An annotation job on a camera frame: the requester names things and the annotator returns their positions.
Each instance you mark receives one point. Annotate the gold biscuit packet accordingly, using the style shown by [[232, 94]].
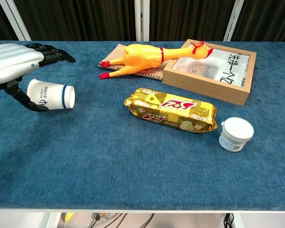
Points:
[[171, 110]]

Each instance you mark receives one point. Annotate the brown spiral notebook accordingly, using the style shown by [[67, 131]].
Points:
[[154, 71]]

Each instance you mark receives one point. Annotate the blue table cloth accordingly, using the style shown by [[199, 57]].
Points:
[[109, 154]]

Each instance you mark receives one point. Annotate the white table leg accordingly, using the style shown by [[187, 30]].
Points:
[[53, 220]]

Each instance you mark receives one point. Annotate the wooden picture frame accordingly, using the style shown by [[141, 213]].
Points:
[[211, 78]]

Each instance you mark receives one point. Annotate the yellow rubber chicken toy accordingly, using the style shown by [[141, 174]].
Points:
[[142, 59]]

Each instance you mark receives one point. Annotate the white paper cup blue stripe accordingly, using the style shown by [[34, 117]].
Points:
[[54, 96]]

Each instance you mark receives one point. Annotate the white frame post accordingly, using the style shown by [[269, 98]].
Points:
[[141, 20], [15, 19], [232, 20]]

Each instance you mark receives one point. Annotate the yellow object under table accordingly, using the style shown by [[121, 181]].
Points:
[[68, 216]]

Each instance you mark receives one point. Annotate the small white plastic jar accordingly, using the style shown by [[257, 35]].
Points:
[[236, 134]]

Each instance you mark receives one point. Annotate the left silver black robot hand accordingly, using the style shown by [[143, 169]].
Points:
[[12, 61]]

